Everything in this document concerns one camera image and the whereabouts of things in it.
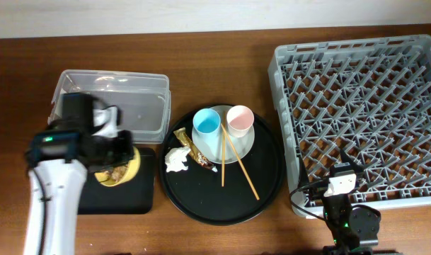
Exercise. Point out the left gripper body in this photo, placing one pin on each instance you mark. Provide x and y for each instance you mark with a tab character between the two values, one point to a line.
119	150

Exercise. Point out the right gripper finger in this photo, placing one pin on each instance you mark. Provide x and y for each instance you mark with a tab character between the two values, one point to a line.
345	159
303	176

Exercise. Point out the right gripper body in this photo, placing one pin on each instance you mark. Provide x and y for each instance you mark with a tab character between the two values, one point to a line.
318	190

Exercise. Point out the yellow bowl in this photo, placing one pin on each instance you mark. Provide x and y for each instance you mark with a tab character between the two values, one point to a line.
133	168

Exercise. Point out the food scraps and rice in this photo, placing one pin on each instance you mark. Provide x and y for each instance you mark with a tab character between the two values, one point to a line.
114	174

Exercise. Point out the white tissue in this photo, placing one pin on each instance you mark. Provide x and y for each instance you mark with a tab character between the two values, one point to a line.
175	159

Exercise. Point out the pink cup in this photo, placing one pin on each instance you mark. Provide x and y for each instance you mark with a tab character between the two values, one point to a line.
239	119

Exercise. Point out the gold snack wrapper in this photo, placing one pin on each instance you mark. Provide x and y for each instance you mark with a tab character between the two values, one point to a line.
195	153

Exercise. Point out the blue cup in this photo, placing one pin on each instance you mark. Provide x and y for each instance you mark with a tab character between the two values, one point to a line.
207	123

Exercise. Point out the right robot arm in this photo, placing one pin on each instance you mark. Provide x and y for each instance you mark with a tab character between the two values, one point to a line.
354	228

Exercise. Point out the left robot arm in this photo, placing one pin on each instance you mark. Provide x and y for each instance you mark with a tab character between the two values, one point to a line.
58	163

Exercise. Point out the grey dishwasher rack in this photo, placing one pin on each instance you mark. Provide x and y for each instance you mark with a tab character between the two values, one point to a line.
370	97

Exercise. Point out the clear plastic waste bin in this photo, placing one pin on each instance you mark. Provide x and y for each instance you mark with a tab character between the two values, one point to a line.
144	99

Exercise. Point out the black rectangular tray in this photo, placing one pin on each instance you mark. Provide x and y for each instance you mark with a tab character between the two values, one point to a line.
132	197

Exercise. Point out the round black serving tray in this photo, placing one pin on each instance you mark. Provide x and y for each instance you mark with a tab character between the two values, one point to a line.
198	192

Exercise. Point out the grey round plate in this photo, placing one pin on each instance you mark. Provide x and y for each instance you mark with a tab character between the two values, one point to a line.
212	149

